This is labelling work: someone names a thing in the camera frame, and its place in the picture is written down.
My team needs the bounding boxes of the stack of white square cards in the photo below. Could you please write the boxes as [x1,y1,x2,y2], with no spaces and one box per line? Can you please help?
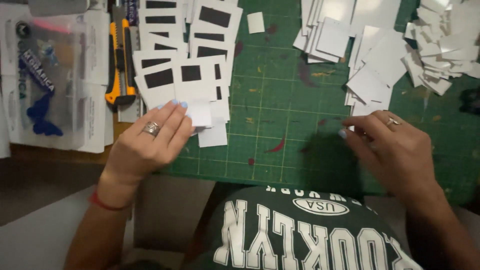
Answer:
[292,0,356,64]

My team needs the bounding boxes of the pile of black-patch white cards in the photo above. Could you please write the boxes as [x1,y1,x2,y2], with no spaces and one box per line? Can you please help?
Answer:
[133,0,243,130]

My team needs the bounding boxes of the green cutting mat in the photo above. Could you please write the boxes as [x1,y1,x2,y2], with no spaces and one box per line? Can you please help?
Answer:
[155,0,480,205]

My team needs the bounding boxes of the heap of white paper scraps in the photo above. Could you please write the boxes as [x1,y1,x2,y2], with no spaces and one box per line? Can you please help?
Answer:
[402,0,480,96]

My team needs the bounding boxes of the green printed t-shirt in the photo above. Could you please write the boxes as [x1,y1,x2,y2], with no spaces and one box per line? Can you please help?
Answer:
[184,185,424,270]

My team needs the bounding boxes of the spread of large white cards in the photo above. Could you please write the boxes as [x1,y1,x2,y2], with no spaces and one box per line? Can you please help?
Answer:
[344,0,410,118]

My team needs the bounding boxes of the person's right hand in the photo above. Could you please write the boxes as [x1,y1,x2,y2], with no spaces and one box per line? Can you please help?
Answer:
[337,110,447,201]

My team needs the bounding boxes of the grey box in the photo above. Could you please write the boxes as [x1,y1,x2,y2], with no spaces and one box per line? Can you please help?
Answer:
[28,0,91,17]

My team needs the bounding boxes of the clear plastic bag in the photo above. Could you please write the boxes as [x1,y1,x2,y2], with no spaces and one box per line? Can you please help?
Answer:
[7,17,90,149]

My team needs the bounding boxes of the blue butterfly cutouts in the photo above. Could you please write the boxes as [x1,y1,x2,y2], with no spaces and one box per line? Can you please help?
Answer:
[26,93,64,137]

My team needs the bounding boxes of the red string bracelet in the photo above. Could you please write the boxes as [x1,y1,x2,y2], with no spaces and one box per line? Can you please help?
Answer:
[89,189,130,211]

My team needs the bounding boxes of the pink pen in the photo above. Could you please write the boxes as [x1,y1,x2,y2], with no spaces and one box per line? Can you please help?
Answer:
[32,19,73,35]

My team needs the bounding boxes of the small white card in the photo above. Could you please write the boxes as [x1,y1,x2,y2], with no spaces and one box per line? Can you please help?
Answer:
[247,12,266,34]
[197,122,229,148]
[187,99,213,127]

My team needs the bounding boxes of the person's left hand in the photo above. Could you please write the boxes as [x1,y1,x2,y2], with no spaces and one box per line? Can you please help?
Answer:
[99,99,196,186]

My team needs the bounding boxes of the wide silver ring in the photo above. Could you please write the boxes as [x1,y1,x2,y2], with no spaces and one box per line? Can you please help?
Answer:
[142,121,162,136]

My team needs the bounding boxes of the yellow utility knife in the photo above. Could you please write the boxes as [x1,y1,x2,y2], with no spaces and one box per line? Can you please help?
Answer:
[105,5,137,107]

